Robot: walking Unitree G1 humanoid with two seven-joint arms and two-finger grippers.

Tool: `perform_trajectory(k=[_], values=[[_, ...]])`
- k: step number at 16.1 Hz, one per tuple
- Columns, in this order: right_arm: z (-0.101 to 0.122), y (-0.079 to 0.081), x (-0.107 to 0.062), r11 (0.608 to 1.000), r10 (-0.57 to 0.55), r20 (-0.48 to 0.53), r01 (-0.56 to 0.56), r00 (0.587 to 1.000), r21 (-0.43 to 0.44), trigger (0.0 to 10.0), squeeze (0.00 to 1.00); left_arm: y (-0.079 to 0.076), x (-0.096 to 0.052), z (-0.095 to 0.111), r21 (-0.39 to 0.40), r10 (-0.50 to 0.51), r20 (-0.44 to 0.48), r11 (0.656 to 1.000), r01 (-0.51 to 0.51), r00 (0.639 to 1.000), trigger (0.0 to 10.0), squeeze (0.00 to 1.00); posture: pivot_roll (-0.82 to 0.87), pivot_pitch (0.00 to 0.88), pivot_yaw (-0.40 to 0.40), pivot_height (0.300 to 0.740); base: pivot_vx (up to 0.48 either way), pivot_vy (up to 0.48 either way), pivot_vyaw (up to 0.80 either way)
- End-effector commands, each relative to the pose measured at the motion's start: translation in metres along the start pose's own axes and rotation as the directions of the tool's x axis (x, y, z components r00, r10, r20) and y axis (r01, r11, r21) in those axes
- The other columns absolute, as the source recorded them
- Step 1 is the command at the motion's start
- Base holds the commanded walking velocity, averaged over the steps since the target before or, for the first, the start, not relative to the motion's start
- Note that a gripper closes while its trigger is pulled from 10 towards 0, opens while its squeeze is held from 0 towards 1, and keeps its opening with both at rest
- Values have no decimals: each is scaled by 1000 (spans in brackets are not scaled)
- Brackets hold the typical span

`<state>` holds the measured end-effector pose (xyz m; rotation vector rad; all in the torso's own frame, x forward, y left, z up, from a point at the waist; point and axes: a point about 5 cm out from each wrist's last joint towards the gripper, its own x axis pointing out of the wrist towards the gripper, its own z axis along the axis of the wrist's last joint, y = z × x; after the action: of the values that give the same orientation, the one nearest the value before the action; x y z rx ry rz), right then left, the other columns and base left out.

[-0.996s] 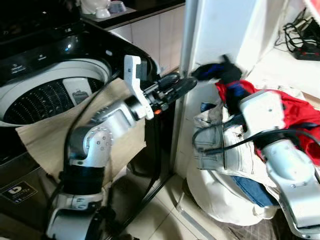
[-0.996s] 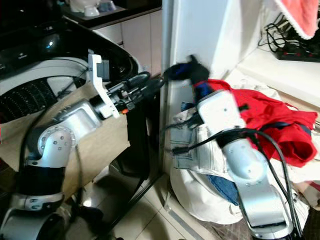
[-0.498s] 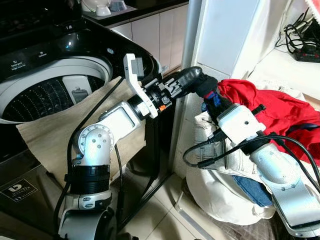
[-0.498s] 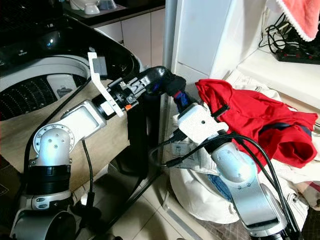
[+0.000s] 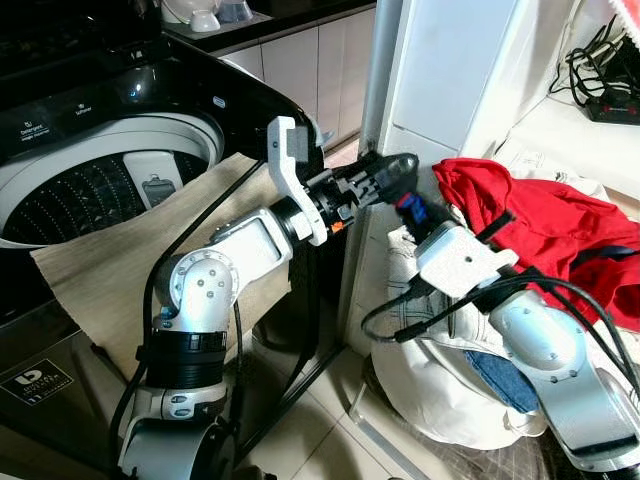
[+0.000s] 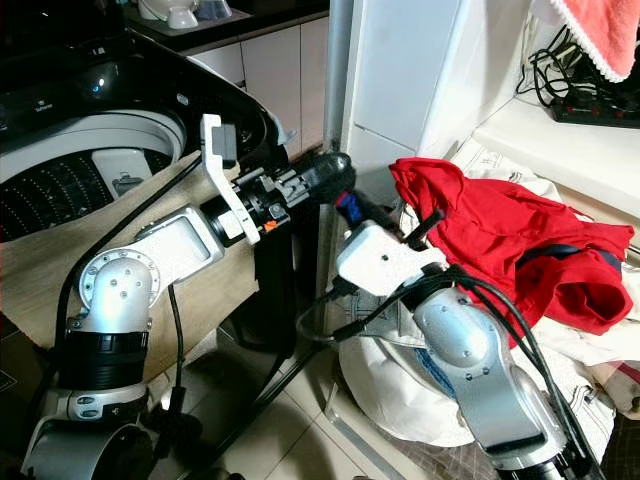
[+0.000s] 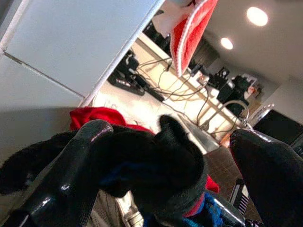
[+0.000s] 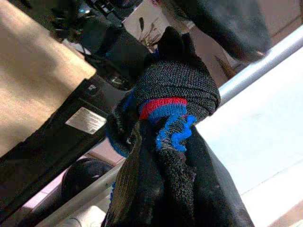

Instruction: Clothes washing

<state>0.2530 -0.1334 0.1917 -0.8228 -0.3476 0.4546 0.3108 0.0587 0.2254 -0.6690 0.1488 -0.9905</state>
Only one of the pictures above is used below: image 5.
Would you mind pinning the red garment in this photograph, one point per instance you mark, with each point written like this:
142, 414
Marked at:
540, 215

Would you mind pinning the black white washer label sticker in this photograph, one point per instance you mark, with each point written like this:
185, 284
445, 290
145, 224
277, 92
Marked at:
35, 383

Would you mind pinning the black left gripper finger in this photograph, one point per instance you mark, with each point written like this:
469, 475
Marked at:
388, 194
398, 167

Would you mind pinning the perforated steel washer drum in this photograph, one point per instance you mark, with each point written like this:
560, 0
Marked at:
70, 195

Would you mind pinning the brown checked floor mat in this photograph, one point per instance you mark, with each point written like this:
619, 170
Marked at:
500, 460

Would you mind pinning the white tall cabinet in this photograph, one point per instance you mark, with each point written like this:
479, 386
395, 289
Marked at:
450, 65

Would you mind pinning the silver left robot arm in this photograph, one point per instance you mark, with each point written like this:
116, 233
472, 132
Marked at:
205, 285

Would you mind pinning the beige cloth sheet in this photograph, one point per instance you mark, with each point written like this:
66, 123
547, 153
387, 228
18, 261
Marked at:
110, 275

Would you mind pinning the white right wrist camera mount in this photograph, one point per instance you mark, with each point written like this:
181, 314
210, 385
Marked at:
465, 260

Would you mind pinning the black power strip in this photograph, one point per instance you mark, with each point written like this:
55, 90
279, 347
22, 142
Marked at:
615, 110

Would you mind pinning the pink towel with white trim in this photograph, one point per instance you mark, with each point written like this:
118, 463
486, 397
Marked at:
630, 18

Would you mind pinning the black top-load washing machine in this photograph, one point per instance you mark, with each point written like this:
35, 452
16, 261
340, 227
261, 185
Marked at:
120, 95

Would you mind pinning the white fabric laundry bag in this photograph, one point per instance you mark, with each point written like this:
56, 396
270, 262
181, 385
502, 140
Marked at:
430, 385

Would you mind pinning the white ceramic cup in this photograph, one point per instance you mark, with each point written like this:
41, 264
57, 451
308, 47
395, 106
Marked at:
205, 20

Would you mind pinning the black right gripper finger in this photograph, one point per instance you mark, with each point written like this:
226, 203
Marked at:
411, 208

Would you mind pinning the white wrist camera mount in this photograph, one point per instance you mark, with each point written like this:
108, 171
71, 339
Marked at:
465, 260
290, 175

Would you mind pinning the blue denim jeans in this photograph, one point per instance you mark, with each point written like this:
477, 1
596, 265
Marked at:
505, 385

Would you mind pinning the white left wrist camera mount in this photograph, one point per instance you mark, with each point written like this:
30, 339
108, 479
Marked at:
290, 175

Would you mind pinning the white kitchen counter cabinet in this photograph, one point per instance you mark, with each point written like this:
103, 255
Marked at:
300, 70

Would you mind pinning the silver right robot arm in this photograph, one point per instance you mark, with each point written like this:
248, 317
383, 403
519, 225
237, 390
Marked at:
545, 345

